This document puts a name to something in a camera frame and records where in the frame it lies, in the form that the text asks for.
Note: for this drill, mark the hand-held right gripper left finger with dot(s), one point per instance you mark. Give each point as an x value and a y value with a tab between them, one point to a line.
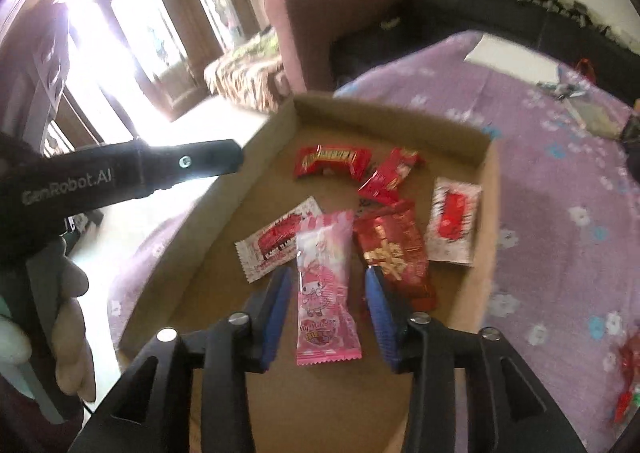
277	318

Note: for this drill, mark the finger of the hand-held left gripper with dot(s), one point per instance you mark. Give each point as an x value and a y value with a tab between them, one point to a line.
190	163

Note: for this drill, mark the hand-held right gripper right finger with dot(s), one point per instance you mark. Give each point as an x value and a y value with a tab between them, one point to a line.
382	323

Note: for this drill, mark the pink cartoon snack packet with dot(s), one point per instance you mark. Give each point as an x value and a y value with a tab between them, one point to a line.
325	283

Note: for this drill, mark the shallow cardboard box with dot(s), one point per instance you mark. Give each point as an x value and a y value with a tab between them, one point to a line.
335	193

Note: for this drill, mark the person's left hand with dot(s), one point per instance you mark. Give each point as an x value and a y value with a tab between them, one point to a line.
75	348

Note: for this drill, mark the white and red snack packet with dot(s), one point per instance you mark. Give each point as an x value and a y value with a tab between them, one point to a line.
270	243
452	218

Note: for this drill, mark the red and gold snack packet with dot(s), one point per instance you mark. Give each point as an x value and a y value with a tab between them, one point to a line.
395	243

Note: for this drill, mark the patterned brown blanket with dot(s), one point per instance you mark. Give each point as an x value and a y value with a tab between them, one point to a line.
240	78

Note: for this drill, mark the reddish brown armchair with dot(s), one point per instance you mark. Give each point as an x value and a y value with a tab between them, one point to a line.
310	33

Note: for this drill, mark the pens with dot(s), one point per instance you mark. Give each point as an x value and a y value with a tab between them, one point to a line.
560	90

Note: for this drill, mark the white paper sheet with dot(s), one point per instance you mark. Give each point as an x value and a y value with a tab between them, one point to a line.
510	58

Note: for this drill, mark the brown notebook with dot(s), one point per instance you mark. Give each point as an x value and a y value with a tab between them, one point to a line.
600	118

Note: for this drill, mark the black sofa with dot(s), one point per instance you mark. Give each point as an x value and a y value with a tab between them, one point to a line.
450	13

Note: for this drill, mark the small red object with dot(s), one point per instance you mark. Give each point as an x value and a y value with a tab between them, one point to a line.
582	67

